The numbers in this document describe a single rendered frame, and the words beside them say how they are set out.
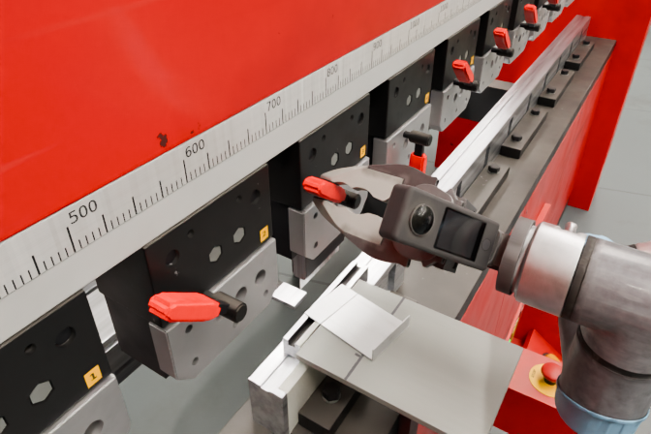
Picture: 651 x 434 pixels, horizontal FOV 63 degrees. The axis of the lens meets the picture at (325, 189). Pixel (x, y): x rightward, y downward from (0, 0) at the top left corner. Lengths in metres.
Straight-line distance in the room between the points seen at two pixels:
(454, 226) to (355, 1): 0.26
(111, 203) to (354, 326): 0.50
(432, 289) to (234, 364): 1.16
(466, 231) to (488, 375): 0.34
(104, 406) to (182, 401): 1.56
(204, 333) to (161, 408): 1.51
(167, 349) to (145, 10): 0.27
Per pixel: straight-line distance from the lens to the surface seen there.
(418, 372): 0.76
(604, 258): 0.48
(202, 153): 0.43
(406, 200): 0.42
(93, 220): 0.38
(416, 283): 1.07
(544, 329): 1.21
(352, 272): 0.90
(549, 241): 0.48
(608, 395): 0.54
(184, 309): 0.41
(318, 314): 0.82
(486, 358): 0.80
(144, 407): 2.04
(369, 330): 0.80
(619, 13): 2.71
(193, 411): 1.98
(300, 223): 0.59
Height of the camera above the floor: 1.59
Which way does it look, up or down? 33 degrees down
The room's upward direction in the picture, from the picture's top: straight up
